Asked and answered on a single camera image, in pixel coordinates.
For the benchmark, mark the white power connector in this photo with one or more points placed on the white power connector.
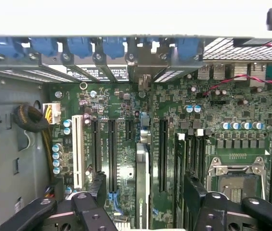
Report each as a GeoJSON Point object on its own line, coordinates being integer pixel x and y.
{"type": "Point", "coordinates": [54, 113]}

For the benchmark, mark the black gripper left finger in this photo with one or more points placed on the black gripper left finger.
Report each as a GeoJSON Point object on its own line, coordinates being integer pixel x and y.
{"type": "Point", "coordinates": [94, 216]}

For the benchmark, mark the blue card retention latch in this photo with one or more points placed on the blue card retention latch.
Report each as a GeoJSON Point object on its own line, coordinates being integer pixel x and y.
{"type": "Point", "coordinates": [3, 45]}
{"type": "Point", "coordinates": [44, 45]}
{"type": "Point", "coordinates": [114, 47]}
{"type": "Point", "coordinates": [187, 48]}
{"type": "Point", "coordinates": [78, 47]}

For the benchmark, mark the short pcie expansion slot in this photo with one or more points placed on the short pcie expansion slot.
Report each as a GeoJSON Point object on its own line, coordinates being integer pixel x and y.
{"type": "Point", "coordinates": [129, 130]}

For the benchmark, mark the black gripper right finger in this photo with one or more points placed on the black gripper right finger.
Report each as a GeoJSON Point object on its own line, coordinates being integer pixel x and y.
{"type": "Point", "coordinates": [212, 211]}

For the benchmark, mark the white pci expansion slot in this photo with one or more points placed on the white pci expansion slot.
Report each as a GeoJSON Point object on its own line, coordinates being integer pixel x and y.
{"type": "Point", "coordinates": [78, 149]}

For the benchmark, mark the cpu socket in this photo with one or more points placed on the cpu socket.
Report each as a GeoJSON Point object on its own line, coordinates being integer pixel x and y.
{"type": "Point", "coordinates": [237, 178]}

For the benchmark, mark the installed ram stick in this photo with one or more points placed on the installed ram stick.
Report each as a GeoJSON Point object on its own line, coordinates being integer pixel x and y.
{"type": "Point", "coordinates": [180, 168]}

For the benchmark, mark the long pcie expansion slot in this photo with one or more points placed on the long pcie expansion slot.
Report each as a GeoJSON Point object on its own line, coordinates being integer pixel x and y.
{"type": "Point", "coordinates": [97, 144]}
{"type": "Point", "coordinates": [163, 154]}
{"type": "Point", "coordinates": [112, 154]}

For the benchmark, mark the open pc case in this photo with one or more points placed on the open pc case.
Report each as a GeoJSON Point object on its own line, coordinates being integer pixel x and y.
{"type": "Point", "coordinates": [5, 144]}

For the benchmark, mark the green motherboard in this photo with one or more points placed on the green motherboard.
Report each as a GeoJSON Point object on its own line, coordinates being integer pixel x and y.
{"type": "Point", "coordinates": [116, 101]}

